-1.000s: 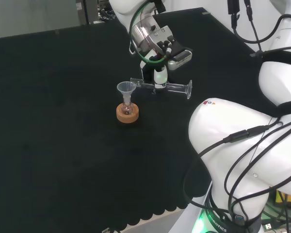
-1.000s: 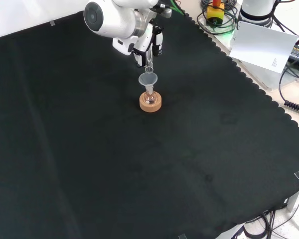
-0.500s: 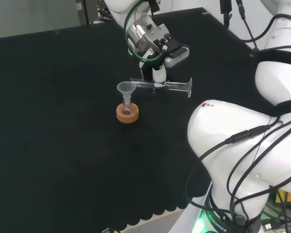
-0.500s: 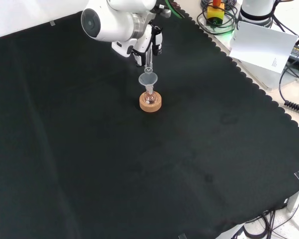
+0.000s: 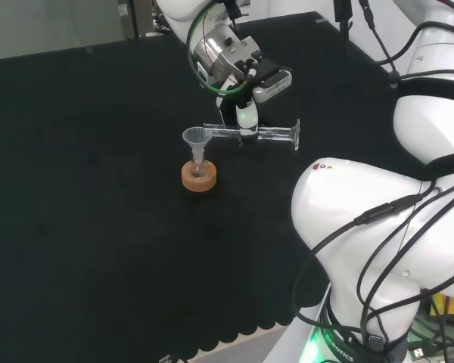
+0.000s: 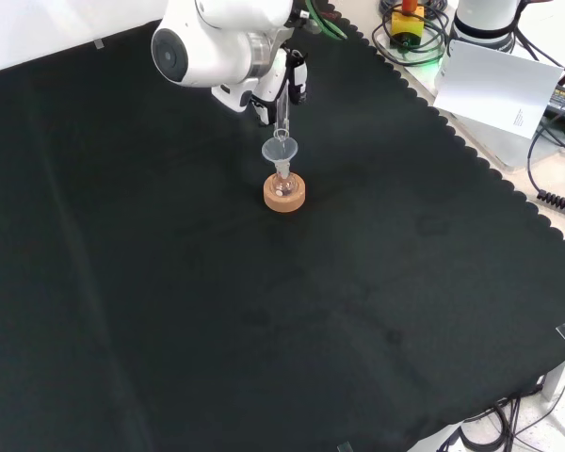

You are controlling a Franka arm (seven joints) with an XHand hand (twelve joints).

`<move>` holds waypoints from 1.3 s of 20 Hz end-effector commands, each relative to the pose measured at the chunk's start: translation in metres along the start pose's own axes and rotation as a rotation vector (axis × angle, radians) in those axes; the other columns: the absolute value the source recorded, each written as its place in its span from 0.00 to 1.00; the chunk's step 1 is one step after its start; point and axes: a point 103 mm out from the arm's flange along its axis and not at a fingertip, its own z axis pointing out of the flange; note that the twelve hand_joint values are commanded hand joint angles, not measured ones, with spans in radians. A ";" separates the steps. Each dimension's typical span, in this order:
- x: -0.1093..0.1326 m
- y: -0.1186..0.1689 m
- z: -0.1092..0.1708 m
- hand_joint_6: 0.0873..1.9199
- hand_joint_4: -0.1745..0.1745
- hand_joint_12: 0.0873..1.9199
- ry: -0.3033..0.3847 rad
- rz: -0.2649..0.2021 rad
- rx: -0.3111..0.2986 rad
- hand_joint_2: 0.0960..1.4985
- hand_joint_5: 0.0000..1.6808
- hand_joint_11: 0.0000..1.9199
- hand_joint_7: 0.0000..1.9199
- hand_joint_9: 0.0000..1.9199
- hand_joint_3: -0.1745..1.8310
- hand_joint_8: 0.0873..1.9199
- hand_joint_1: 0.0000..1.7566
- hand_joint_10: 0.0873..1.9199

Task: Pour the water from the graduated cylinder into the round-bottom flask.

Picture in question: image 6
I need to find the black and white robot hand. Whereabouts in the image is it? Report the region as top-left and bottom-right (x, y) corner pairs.
(211, 44), (310, 127)

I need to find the clear graduated cylinder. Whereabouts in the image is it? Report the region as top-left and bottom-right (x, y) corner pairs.
(271, 77), (297, 143)

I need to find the clear round-bottom flask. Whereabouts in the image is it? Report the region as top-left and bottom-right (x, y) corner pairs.
(270, 164), (298, 199)

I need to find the clear plastic funnel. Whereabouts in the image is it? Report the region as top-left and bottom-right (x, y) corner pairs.
(261, 135), (302, 173)

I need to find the yellow stop button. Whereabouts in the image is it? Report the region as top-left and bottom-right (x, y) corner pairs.
(389, 0), (427, 49)

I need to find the black bench cloth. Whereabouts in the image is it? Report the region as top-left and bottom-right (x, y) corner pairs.
(0, 3), (565, 452)

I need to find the pale board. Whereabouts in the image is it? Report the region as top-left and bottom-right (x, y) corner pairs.
(431, 39), (565, 140)

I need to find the green cable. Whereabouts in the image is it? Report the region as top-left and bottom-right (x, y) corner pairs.
(309, 0), (350, 41)

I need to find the cork ring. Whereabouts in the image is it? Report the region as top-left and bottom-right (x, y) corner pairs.
(263, 171), (308, 215)

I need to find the black looped cable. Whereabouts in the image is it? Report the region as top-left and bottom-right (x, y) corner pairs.
(370, 0), (455, 68)

